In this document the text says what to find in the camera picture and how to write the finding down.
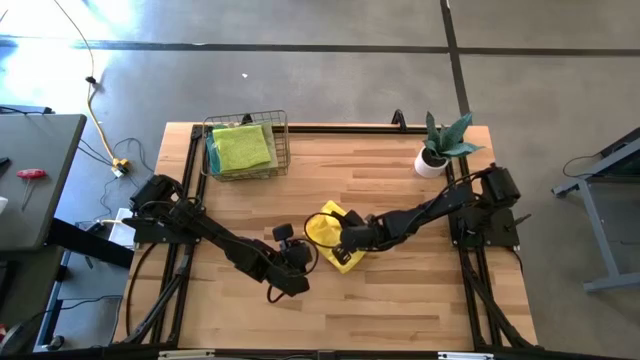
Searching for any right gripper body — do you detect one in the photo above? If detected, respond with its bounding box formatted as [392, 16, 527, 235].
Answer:
[330, 209, 381, 266]

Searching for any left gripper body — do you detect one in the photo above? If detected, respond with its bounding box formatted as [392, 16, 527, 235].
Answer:
[272, 223, 314, 274]

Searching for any yellow microfiber towel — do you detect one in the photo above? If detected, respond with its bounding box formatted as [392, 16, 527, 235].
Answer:
[304, 199, 368, 275]

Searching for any black wire basket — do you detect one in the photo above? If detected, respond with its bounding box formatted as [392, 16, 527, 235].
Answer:
[201, 109, 292, 183]

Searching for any lime green microfiber towel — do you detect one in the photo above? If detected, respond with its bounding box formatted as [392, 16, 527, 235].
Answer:
[212, 123, 274, 175]

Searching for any teal microfiber towel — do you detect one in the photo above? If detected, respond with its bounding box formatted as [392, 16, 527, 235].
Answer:
[204, 127, 224, 176]

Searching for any snake plant in white pot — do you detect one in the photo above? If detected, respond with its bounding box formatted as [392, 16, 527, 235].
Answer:
[413, 110, 485, 179]

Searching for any white power box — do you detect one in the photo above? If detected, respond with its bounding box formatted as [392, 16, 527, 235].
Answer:
[107, 207, 139, 250]

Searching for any black floor beam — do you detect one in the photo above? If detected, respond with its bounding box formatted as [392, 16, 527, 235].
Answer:
[47, 218, 136, 270]

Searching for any grey side table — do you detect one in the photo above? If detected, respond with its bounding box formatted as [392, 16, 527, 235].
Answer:
[0, 113, 88, 251]

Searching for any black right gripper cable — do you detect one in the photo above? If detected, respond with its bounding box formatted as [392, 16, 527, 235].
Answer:
[303, 211, 351, 250]

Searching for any black aluminium table frame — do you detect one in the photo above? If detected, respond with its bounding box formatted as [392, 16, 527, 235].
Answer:
[112, 108, 540, 360]

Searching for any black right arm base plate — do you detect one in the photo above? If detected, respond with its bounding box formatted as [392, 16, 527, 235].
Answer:
[448, 208, 521, 250]

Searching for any yellow floor cable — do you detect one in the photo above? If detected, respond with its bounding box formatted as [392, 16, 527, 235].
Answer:
[52, 0, 131, 180]

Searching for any grey metal table frame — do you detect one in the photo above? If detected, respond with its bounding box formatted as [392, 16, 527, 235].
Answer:
[552, 127, 640, 294]

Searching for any red-handled tool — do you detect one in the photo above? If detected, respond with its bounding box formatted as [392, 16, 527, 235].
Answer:
[15, 168, 48, 212]

